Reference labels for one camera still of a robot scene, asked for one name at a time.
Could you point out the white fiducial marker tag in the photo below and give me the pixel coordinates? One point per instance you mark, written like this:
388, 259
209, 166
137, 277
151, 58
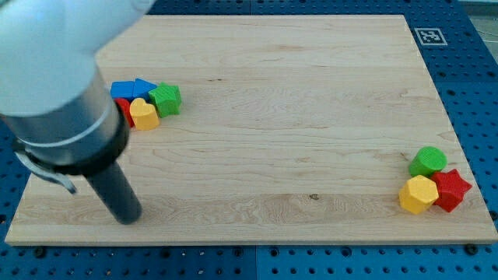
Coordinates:
429, 36

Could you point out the light wooden board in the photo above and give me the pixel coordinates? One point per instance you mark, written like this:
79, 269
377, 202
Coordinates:
292, 130

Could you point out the yellow hexagon block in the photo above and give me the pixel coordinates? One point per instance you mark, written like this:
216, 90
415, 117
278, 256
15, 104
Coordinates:
418, 194

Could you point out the red circle block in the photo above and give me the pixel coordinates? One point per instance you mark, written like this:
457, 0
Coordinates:
124, 105

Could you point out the grey cable clip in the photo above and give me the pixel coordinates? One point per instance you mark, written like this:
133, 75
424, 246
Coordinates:
46, 174

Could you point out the blue cube block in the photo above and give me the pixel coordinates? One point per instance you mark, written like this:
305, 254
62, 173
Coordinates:
122, 89

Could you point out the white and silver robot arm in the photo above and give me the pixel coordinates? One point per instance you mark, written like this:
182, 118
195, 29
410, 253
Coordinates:
53, 97

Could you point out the blue triangle block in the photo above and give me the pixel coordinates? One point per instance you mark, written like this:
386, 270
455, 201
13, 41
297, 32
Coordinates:
142, 88

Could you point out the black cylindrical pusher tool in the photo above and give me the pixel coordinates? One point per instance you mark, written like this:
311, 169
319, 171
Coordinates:
116, 193

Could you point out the red star block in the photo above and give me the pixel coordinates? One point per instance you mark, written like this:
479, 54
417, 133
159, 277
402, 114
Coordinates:
451, 188

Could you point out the green star block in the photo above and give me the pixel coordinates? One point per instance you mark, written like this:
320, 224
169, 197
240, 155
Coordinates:
167, 99

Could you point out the green cylinder block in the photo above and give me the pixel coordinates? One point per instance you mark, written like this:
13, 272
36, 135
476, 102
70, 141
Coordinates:
427, 161

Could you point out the yellow heart block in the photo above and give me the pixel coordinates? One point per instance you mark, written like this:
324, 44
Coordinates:
144, 115

